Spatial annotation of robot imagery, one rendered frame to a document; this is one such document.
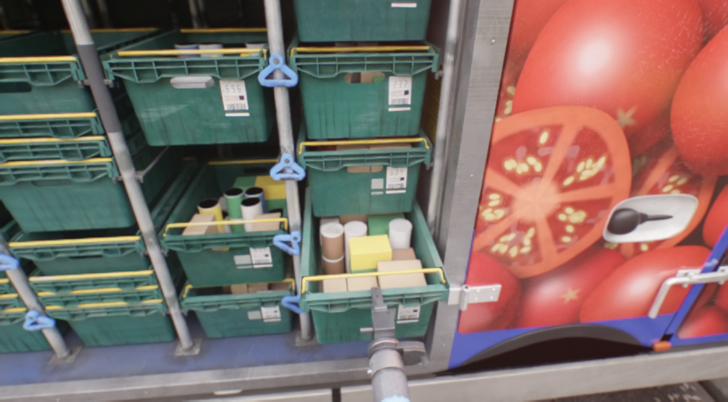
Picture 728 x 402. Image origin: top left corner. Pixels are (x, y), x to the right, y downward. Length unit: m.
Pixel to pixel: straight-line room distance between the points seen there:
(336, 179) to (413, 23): 0.49
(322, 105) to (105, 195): 0.70
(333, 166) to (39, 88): 0.78
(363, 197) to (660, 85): 0.84
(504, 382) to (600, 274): 0.61
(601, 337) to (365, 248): 1.01
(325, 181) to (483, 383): 1.06
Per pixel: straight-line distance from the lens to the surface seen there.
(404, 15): 1.02
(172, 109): 1.12
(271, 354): 1.56
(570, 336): 1.66
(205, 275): 1.42
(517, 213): 1.14
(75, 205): 1.39
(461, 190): 1.03
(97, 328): 1.74
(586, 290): 1.50
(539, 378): 1.84
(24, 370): 1.93
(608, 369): 1.99
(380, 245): 1.17
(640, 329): 1.85
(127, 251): 1.40
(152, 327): 1.66
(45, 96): 1.25
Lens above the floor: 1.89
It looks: 28 degrees down
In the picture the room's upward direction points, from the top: straight up
